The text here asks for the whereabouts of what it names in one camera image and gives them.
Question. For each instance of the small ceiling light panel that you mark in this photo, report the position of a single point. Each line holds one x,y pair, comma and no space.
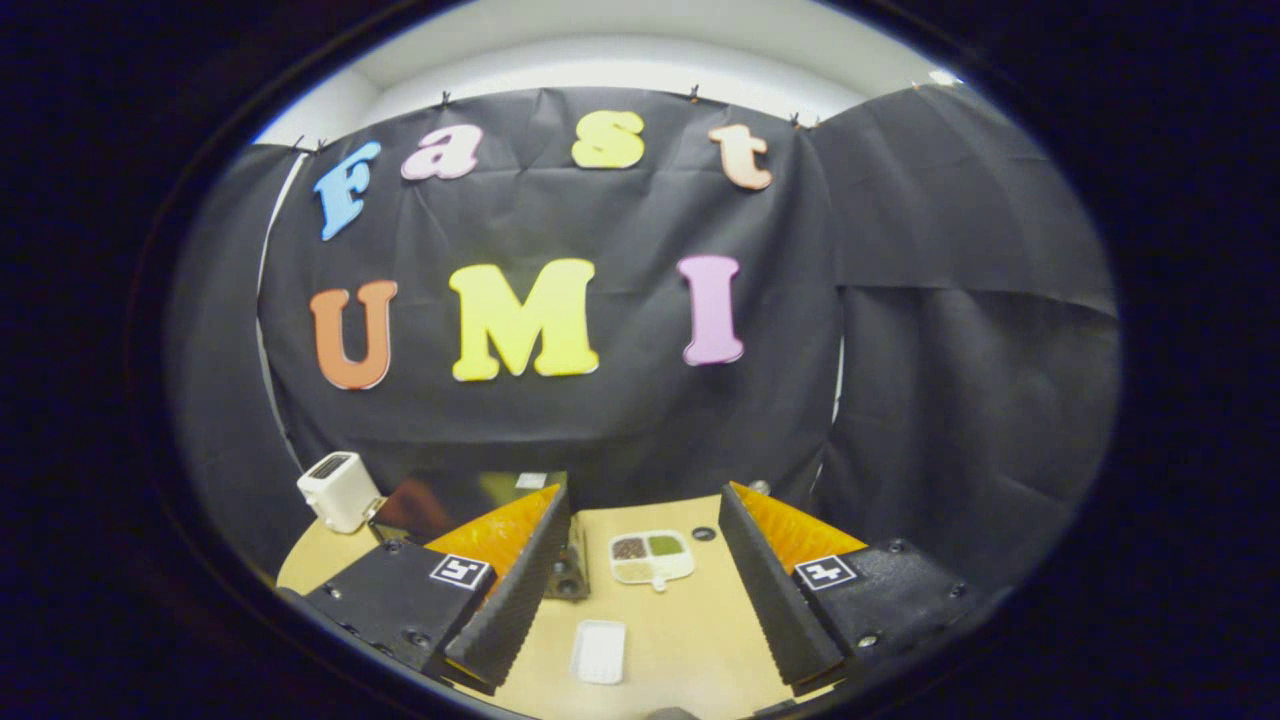
942,77

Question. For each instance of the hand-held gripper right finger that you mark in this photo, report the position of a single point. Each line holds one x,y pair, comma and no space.
770,590

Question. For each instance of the white rectangular tray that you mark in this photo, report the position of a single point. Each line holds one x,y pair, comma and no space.
598,652

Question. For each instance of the white bread toaster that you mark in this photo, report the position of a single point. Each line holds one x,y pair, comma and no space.
338,492

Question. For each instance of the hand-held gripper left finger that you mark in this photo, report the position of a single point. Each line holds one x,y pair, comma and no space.
520,590

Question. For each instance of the white divided spice dish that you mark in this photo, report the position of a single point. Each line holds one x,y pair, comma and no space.
652,558

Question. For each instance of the black toaster oven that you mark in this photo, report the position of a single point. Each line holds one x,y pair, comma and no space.
440,505

